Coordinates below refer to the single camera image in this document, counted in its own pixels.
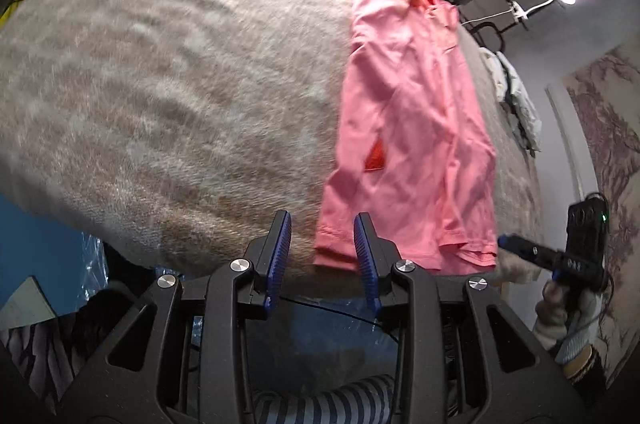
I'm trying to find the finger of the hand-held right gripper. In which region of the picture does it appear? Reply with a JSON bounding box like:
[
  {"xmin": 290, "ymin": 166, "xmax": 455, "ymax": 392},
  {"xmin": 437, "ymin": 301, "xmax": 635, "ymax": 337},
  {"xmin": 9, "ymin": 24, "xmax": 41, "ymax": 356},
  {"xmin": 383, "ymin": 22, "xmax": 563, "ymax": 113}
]
[{"xmin": 497, "ymin": 235, "xmax": 557, "ymax": 273}]

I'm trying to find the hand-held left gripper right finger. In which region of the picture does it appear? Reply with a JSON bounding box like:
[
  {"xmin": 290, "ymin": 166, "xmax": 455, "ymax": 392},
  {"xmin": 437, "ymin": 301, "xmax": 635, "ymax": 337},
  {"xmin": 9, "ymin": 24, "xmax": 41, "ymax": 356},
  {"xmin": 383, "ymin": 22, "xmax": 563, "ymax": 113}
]
[{"xmin": 352, "ymin": 213, "xmax": 592, "ymax": 424}]

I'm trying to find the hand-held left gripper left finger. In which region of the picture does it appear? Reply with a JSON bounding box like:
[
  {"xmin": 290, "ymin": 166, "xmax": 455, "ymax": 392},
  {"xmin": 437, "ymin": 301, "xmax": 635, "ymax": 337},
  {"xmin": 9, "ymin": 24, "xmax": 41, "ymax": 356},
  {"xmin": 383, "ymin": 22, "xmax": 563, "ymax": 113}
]
[{"xmin": 49, "ymin": 210, "xmax": 293, "ymax": 424}]

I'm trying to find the pink shirt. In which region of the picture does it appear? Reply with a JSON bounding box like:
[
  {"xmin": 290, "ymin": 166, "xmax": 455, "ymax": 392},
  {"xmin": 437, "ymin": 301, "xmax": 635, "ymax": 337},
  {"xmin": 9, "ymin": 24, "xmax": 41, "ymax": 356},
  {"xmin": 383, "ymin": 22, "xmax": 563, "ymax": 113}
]
[{"xmin": 313, "ymin": 0, "xmax": 499, "ymax": 275}]

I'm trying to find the person's right forearm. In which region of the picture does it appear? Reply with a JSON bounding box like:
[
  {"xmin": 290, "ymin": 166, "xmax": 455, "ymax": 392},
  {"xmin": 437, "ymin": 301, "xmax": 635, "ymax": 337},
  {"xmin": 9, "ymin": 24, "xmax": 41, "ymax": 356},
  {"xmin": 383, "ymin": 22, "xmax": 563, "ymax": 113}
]
[{"xmin": 561, "ymin": 343, "xmax": 609, "ymax": 389}]

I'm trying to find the pile of light clothes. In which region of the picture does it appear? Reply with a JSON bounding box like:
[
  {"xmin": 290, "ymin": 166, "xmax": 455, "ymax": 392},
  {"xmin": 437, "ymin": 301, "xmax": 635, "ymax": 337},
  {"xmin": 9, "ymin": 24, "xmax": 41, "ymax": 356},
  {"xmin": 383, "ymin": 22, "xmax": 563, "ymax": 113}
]
[{"xmin": 477, "ymin": 46, "xmax": 545, "ymax": 157}]

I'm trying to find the person's right hand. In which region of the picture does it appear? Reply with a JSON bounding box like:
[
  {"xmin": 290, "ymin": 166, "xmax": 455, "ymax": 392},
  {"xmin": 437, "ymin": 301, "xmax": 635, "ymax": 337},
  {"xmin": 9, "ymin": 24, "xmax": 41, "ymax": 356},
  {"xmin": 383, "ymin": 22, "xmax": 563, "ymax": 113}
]
[{"xmin": 531, "ymin": 278, "xmax": 602, "ymax": 366}]

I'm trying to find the person's striped pant leg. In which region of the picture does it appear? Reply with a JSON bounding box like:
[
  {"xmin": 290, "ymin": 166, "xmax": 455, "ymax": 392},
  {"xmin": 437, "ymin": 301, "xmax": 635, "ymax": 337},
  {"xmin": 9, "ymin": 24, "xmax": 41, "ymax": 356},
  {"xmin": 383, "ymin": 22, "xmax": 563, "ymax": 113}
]
[{"xmin": 251, "ymin": 374, "xmax": 394, "ymax": 424}]

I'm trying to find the clear plastic bag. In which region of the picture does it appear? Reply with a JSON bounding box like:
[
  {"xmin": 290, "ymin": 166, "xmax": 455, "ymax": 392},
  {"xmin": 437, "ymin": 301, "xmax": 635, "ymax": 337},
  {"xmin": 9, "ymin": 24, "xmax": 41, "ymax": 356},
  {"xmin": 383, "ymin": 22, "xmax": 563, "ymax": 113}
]
[{"xmin": 80, "ymin": 231, "xmax": 111, "ymax": 302}]

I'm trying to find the beige blanket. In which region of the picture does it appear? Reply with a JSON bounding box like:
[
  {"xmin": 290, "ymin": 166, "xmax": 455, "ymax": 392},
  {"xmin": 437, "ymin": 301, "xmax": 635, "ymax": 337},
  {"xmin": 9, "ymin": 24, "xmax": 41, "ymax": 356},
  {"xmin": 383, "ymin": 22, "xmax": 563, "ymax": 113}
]
[{"xmin": 0, "ymin": 0, "xmax": 545, "ymax": 289}]

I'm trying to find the grey patterned cloth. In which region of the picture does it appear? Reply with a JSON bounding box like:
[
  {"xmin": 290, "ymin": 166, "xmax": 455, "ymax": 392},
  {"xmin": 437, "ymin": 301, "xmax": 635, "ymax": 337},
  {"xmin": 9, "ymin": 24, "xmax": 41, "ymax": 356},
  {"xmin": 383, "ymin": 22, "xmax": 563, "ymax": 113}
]
[{"xmin": 0, "ymin": 316, "xmax": 103, "ymax": 412}]

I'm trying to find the tree print wall hanging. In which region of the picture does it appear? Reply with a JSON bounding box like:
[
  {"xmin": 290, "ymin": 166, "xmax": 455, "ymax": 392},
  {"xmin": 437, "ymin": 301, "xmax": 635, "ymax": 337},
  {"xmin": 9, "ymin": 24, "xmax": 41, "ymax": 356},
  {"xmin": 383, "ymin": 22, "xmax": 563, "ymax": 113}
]
[{"xmin": 562, "ymin": 46, "xmax": 640, "ymax": 387}]

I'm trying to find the black cable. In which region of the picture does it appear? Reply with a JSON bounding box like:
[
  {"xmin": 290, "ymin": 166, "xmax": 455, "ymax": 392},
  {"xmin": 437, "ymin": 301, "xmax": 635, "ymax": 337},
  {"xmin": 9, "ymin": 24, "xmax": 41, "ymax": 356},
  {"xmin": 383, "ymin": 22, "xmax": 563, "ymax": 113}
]
[{"xmin": 277, "ymin": 295, "xmax": 402, "ymax": 347}]

